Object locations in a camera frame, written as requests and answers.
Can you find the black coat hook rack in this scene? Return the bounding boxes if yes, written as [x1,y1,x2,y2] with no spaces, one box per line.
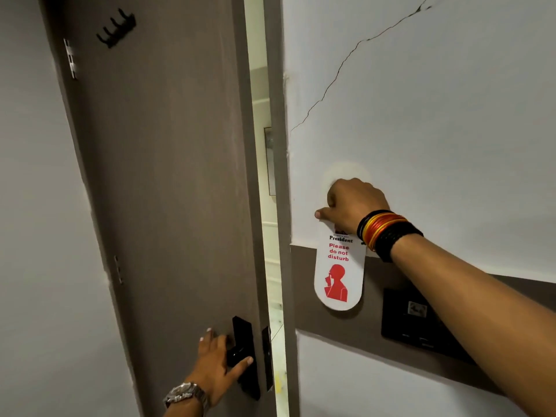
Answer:
[95,8,138,49]

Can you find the silver wristwatch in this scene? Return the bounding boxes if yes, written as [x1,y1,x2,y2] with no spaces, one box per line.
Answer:
[163,382,211,413]

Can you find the black door handle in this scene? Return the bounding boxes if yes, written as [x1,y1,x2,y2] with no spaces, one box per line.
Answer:
[225,316,261,401]

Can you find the white do not disturb sign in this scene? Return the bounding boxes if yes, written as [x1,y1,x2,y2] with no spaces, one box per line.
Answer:
[313,208,367,312]

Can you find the grey-brown wooden door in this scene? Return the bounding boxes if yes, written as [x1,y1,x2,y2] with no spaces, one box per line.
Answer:
[36,0,279,417]

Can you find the person's left hand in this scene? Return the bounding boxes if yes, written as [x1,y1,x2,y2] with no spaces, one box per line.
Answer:
[184,327,255,407]

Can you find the framed wall picture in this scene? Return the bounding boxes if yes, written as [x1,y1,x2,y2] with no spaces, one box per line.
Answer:
[264,127,277,197]

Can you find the black red orange wrist bangles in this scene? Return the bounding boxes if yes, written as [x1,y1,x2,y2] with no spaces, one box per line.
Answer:
[356,209,425,264]

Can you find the person's right forearm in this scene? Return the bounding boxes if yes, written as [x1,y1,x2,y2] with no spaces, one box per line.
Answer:
[390,233,556,417]

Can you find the person's right hand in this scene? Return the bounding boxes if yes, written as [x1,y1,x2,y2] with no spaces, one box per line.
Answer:
[314,177,391,236]

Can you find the black wall switch panel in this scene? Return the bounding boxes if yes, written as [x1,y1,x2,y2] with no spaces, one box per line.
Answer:
[381,287,478,365]

